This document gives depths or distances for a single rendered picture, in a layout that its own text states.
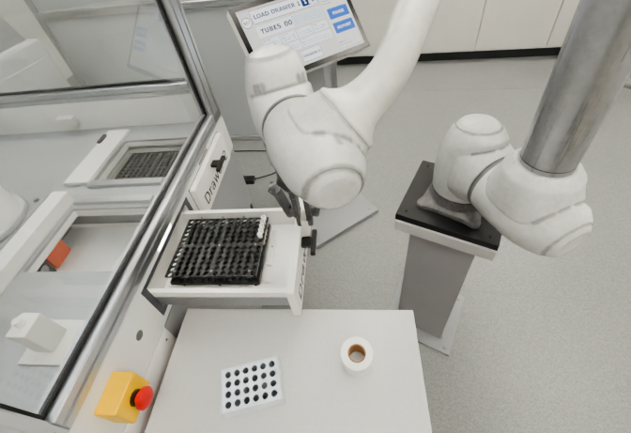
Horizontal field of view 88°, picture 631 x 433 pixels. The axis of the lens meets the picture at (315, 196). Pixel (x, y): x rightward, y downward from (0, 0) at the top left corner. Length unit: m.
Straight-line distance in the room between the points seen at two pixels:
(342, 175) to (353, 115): 0.08
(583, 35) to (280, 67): 0.44
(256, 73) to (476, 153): 0.57
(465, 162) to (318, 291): 1.11
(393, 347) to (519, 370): 0.97
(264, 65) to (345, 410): 0.66
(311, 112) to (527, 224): 0.54
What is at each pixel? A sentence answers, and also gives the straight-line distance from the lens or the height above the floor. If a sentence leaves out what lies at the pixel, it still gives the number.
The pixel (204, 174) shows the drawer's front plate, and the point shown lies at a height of 0.92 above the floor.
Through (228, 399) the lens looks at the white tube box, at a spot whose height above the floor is 0.80.
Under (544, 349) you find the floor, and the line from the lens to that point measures 1.80.
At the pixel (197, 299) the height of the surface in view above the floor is 0.87.
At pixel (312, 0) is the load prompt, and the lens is 1.54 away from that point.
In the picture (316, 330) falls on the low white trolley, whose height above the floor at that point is 0.76.
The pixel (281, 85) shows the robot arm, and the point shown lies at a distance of 0.51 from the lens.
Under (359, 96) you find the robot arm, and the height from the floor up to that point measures 1.33.
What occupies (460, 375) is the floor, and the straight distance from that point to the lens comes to 1.65.
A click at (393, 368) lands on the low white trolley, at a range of 0.81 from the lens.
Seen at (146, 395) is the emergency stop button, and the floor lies 0.88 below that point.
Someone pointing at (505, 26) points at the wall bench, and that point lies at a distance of 3.75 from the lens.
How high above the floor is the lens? 1.54
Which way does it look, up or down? 45 degrees down
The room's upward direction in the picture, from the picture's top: 9 degrees counter-clockwise
